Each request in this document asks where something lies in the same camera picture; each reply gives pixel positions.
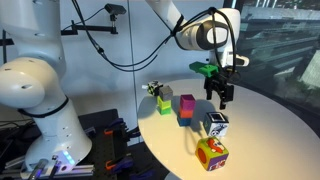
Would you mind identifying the green cube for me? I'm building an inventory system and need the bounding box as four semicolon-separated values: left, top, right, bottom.
158;107;171;115

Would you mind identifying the orange purple clamp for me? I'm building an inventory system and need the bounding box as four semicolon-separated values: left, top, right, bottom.
104;118;141;141
105;157;133;174

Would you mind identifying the yellow-green cube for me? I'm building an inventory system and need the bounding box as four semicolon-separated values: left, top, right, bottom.
157;96;171;109

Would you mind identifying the grey cube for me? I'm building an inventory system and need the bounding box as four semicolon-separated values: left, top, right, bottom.
159;86;173;101

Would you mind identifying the orange cube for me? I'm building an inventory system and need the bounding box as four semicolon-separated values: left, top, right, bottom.
179;108;193;118

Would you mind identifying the black camera on boom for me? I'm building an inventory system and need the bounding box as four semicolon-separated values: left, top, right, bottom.
104;4;126;15

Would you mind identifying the blue cube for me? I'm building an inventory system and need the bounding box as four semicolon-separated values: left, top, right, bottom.
177;115;191;127

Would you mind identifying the magenta cube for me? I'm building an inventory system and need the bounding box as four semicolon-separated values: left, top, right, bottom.
180;94;196;110

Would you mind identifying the orange purple lower clamp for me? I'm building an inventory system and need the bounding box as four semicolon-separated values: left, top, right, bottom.
105;157;133;174

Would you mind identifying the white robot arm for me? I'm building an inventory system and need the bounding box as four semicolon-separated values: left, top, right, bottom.
0;0;249;180

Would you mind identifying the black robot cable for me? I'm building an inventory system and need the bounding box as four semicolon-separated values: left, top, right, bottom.
70;0;238;78

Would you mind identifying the black perforated base board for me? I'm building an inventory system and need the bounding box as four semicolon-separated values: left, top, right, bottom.
0;108;158;180

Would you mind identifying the yellow purple soft block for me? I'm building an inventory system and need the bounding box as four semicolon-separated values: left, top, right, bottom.
195;137;229;171

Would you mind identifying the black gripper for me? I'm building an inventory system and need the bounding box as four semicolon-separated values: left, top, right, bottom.
204;68;241;110

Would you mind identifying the aluminium rail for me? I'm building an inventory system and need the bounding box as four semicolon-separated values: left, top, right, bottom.
0;126;98;180

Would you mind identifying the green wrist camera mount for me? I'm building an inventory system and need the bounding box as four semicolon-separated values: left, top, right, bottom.
189;62;219;78

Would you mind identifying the black white checkered soft block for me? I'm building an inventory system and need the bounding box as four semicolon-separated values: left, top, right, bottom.
142;80;163;96

